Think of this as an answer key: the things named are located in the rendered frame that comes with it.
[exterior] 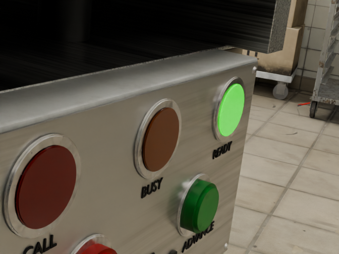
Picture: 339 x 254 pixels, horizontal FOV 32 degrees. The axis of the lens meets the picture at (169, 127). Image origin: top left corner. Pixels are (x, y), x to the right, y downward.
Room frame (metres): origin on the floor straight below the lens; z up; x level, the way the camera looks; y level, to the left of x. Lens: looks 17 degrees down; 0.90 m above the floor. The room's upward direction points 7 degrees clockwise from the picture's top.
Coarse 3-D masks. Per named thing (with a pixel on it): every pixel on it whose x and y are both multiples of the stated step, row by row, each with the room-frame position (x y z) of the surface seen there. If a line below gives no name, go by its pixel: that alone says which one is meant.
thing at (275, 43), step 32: (32, 0) 0.49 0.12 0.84; (96, 0) 0.45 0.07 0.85; (128, 0) 0.44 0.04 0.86; (160, 0) 0.43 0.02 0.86; (192, 0) 0.41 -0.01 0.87; (224, 0) 0.40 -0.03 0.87; (256, 0) 0.39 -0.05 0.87; (288, 0) 0.40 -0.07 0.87; (192, 32) 0.41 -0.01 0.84; (224, 32) 0.40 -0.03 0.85; (256, 32) 0.39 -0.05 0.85
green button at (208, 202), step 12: (204, 180) 0.32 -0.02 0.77; (192, 192) 0.30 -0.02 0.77; (204, 192) 0.31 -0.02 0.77; (216, 192) 0.32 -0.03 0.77; (192, 204) 0.30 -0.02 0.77; (204, 204) 0.30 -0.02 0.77; (216, 204) 0.32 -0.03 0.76; (192, 216) 0.30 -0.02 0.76; (204, 216) 0.31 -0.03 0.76; (192, 228) 0.30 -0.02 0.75; (204, 228) 0.31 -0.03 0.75
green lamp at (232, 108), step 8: (232, 88) 0.33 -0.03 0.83; (240, 88) 0.34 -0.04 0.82; (232, 96) 0.34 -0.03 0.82; (240, 96) 0.35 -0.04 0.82; (224, 104) 0.33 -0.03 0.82; (232, 104) 0.34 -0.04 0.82; (240, 104) 0.35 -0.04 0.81; (224, 112) 0.33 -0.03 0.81; (232, 112) 0.34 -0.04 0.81; (240, 112) 0.35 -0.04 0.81; (224, 120) 0.33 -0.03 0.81; (232, 120) 0.34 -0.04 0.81; (224, 128) 0.33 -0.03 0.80; (232, 128) 0.34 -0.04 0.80
